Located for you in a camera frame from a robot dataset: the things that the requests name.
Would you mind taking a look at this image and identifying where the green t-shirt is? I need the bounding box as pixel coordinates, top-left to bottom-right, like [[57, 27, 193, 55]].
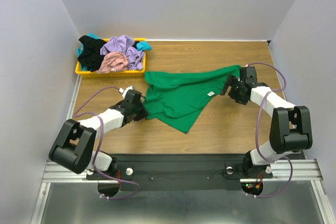
[[144, 65, 240, 133]]

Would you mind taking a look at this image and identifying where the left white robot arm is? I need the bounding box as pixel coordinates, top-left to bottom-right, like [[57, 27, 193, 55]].
[[49, 87, 148, 174]]

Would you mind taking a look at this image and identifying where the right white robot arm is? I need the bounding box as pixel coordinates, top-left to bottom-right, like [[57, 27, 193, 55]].
[[221, 65, 313, 175]]

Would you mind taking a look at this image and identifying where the yellow plastic bin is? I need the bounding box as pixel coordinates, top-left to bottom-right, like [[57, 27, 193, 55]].
[[75, 38, 147, 78]]

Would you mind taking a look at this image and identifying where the pink t-shirt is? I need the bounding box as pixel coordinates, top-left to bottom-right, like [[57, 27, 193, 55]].
[[96, 52, 129, 74]]

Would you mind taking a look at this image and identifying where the lavender t-shirt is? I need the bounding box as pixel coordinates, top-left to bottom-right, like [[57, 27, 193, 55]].
[[100, 35, 145, 70]]

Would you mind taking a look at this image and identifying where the black t-shirt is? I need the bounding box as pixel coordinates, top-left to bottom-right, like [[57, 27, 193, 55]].
[[78, 35, 107, 72]]

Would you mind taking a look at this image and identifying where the teal t-shirt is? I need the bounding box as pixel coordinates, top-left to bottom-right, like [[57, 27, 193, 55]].
[[76, 33, 152, 72]]

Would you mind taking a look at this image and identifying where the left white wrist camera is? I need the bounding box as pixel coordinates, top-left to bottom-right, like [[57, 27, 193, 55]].
[[118, 86, 135, 94]]

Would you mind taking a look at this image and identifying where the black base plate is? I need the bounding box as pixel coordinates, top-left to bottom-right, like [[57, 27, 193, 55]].
[[86, 153, 274, 193]]

